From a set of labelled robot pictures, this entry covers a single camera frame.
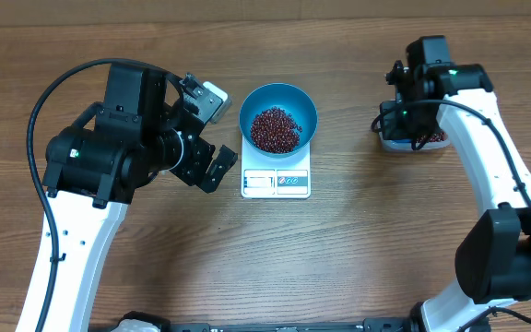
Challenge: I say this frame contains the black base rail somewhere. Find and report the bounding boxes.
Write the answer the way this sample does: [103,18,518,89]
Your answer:
[88,311,492,332]

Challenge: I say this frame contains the red beans in container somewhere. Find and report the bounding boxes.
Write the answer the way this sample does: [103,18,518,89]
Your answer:
[417,132,447,143]

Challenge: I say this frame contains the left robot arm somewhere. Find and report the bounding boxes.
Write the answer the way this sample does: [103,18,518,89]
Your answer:
[18,59,237,331]

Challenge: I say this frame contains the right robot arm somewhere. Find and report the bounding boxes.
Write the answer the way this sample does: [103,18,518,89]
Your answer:
[363,36,531,332]

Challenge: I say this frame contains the blue plastic measuring scoop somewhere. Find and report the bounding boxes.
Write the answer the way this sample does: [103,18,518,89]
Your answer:
[382,139,412,152]

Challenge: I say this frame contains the teal metal bowl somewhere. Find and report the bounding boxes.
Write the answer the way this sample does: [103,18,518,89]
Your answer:
[239,83,319,157]

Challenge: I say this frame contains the red beans in bowl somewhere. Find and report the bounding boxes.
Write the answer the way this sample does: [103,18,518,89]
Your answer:
[250,107,302,154]

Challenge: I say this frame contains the white digital kitchen scale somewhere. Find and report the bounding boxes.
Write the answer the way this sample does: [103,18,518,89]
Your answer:
[241,138,312,199]

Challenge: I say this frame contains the clear plastic food container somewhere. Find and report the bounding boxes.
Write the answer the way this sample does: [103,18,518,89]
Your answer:
[371,101,450,151]

